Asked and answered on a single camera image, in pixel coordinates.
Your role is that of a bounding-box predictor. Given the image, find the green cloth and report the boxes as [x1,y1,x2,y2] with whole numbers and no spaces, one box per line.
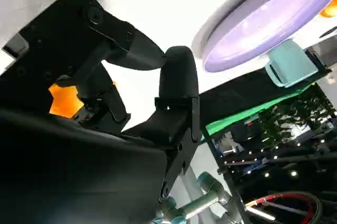
[205,82,316,137]

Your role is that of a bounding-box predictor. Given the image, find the green leafy plants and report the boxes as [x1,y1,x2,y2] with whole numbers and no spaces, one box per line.
[259,86,337,151]

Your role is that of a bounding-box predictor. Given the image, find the red cable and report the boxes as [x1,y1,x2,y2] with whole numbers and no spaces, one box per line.
[244,193,314,224]

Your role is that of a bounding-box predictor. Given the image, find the lilac plate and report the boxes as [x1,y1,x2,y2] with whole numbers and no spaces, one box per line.
[191,0,337,74]

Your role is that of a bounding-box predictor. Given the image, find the black backdrop cloth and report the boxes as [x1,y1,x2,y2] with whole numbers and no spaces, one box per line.
[199,67,333,130]

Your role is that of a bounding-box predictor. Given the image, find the pale green mug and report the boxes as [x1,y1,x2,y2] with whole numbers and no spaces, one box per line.
[265,38,319,88]

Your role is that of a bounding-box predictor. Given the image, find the orange and white bread roll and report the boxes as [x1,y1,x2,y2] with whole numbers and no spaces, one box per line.
[48,79,118,119]
[319,0,337,19]

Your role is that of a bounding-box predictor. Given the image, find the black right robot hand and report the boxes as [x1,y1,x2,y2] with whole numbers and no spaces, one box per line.
[0,0,205,224]

